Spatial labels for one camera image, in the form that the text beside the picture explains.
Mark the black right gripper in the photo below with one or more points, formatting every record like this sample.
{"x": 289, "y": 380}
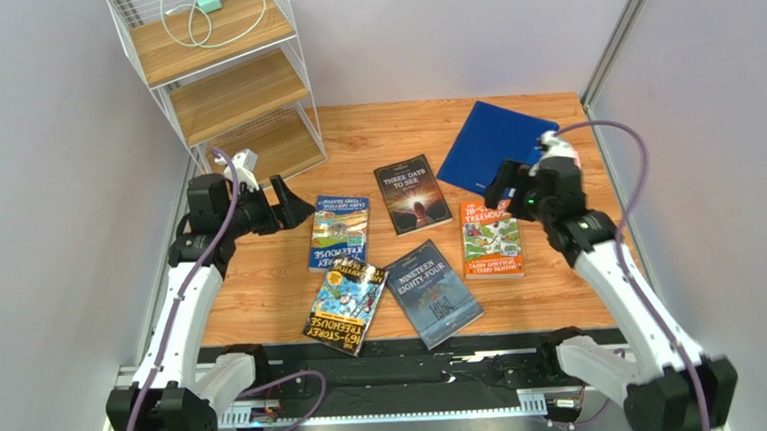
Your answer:
{"x": 511, "y": 185}

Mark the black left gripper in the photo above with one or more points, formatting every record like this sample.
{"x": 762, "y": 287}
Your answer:
{"x": 289, "y": 212}

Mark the black 169-storey treehouse book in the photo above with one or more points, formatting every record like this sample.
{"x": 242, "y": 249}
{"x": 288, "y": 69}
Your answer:
{"x": 345, "y": 305}

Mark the nineteen eighty-four book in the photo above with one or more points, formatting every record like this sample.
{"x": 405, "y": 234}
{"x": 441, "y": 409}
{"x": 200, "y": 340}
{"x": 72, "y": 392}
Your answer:
{"x": 436, "y": 301}

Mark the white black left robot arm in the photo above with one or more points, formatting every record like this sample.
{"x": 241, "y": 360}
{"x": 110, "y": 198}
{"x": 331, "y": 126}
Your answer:
{"x": 166, "y": 394}

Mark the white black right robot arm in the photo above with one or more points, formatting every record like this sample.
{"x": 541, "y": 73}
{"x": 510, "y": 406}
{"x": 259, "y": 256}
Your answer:
{"x": 670, "y": 384}

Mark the blue 91-storey treehouse book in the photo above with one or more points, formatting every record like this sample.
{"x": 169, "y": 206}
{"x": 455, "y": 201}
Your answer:
{"x": 340, "y": 228}

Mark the blue file folder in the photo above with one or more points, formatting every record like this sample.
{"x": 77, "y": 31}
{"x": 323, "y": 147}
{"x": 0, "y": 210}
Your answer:
{"x": 489, "y": 136}

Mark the orange 78-storey treehouse book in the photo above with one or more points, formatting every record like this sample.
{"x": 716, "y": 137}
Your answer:
{"x": 491, "y": 240}

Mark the three days to see book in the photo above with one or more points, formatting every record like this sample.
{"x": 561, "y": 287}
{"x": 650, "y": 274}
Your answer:
{"x": 412, "y": 196}

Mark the mint green charger block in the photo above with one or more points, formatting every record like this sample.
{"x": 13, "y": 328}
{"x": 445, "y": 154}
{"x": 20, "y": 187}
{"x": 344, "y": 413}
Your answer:
{"x": 208, "y": 6}

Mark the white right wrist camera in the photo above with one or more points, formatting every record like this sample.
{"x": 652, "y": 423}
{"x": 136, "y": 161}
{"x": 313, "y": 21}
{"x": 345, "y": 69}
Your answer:
{"x": 552, "y": 146}

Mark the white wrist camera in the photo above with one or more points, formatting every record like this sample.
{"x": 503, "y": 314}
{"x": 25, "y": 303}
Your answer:
{"x": 240, "y": 169}
{"x": 552, "y": 146}

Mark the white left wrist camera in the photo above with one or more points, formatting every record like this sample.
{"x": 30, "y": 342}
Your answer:
{"x": 240, "y": 169}

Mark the white wire wooden shelf rack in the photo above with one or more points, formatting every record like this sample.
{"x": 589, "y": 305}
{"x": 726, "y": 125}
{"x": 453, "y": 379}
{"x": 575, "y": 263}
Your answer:
{"x": 233, "y": 79}

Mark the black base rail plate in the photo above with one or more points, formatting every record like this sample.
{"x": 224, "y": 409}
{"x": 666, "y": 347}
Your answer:
{"x": 397, "y": 377}

